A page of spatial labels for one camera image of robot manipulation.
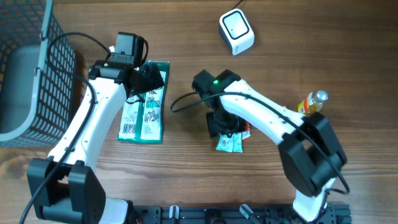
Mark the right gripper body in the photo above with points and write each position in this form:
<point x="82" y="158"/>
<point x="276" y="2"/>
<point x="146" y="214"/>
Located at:
<point x="224" y="122"/>

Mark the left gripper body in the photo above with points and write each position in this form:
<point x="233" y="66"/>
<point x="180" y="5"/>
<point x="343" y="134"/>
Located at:
<point x="149" y="79"/>

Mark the teal wipes packet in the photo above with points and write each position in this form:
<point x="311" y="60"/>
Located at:
<point x="232" y="144"/>

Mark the red stick packet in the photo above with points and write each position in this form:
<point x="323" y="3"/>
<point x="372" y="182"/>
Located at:
<point x="247" y="132"/>

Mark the green sponge package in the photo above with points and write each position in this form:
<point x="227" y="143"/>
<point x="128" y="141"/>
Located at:
<point x="142" y="116"/>

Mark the yellow dish soap bottle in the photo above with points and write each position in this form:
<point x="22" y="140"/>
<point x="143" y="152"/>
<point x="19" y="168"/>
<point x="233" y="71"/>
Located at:
<point x="313" y="102"/>

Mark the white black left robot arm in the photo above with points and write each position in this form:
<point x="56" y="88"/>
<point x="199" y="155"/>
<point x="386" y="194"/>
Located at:
<point x="64" y="186"/>

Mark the white barcode scanner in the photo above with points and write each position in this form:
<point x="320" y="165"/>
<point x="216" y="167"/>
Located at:
<point x="236" y="31"/>

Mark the dark grey mesh basket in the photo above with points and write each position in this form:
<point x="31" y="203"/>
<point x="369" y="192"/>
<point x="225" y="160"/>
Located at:
<point x="36" y="101"/>

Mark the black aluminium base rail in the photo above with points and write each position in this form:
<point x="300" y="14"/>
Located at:
<point x="269" y="214"/>

